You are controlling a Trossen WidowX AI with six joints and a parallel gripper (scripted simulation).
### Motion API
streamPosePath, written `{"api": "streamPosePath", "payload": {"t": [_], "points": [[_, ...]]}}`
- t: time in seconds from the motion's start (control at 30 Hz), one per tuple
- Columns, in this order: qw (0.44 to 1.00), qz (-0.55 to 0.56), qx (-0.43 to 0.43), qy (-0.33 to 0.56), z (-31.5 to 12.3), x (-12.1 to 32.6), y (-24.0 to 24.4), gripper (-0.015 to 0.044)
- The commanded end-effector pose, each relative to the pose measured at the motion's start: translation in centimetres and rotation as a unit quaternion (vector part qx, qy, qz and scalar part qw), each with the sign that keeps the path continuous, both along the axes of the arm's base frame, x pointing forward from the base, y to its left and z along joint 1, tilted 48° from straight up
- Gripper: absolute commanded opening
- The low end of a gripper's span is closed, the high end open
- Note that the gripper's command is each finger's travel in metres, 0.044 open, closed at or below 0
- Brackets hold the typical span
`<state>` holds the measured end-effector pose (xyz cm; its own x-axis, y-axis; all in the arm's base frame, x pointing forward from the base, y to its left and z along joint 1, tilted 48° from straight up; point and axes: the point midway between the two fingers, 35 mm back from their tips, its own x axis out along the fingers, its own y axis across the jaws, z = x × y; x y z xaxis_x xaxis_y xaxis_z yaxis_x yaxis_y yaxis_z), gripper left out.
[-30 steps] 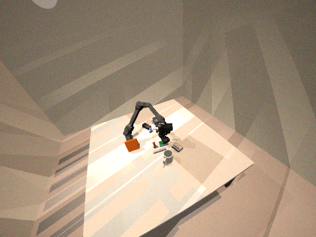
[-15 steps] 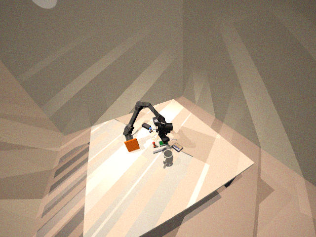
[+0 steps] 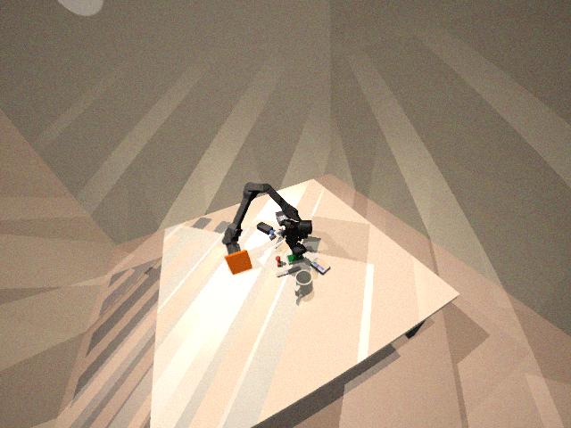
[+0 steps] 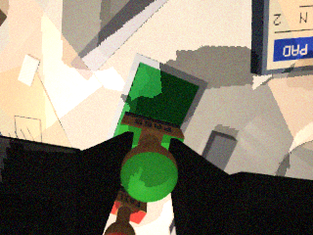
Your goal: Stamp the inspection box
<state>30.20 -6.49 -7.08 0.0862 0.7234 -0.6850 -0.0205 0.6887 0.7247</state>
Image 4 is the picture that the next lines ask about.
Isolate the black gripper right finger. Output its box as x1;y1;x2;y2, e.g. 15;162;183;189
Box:
168;138;313;235

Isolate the white mug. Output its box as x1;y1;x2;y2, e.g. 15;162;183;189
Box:
276;141;313;180

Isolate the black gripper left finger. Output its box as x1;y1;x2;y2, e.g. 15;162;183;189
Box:
0;131;134;235

